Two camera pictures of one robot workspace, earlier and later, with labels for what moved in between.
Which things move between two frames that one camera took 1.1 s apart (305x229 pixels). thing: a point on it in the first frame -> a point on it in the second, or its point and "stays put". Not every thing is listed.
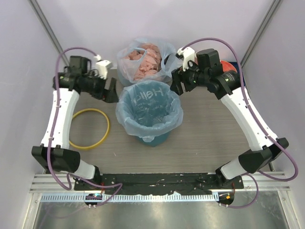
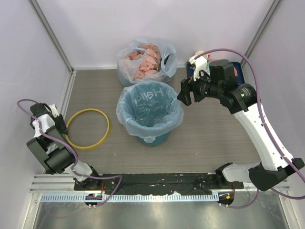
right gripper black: [178, 76] -> [188, 85]
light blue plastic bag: [147, 108] stays put
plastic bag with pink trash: [146, 60] stays put
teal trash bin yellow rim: [158, 140] stays put
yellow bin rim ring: [94, 145] stays put
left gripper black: [112, 97] -> [62, 129]
